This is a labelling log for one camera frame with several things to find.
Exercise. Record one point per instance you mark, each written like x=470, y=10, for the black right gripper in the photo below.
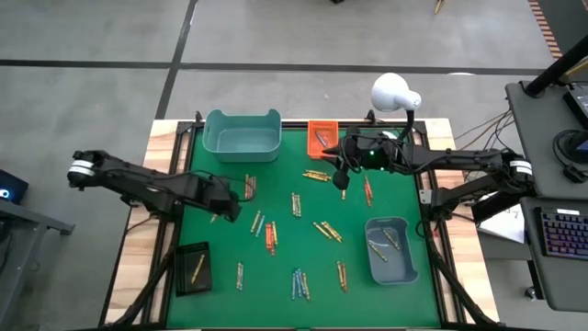
x=365, y=154

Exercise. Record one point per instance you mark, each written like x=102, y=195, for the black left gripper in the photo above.
x=216, y=195

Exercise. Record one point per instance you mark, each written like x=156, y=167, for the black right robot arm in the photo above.
x=459, y=158

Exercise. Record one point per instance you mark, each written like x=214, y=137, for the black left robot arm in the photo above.
x=138, y=181

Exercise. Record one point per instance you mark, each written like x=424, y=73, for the orange mesh basket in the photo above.
x=313, y=151

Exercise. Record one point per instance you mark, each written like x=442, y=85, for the teal plastic bin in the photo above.
x=241, y=155

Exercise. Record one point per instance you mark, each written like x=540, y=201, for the yellow green crayon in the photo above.
x=238, y=276

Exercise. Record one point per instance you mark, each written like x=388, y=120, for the light blue crayon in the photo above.
x=242, y=276

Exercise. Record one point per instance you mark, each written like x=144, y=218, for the black mesh tray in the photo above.
x=184, y=276

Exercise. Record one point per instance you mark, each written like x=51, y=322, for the white desk lamp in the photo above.
x=390, y=92

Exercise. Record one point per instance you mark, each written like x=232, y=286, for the green table mat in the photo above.
x=298, y=312

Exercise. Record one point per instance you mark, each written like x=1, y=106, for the grey blue plastic bin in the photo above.
x=395, y=271

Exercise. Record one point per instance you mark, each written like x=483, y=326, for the white paper sheet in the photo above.
x=505, y=225

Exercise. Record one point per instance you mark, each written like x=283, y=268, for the wooden stand leg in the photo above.
x=439, y=5

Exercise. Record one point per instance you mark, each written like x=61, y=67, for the grey desk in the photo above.
x=560, y=285
x=537, y=151

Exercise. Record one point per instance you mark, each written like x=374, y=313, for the grey metal table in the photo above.
x=32, y=218

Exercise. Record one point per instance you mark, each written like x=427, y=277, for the black device with blue light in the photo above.
x=14, y=184

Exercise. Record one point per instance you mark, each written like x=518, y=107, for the black headphones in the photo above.
x=574, y=174

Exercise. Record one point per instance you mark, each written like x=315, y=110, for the backlit keyboard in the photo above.
x=565, y=234

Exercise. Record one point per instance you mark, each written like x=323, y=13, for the black pole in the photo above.
x=556, y=69

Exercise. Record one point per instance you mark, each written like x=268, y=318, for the orange striped edge strip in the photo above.
x=544, y=27

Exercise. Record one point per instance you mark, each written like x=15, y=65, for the black table frame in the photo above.
x=294, y=123

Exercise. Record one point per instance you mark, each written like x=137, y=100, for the grey clamp bracket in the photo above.
x=425, y=197

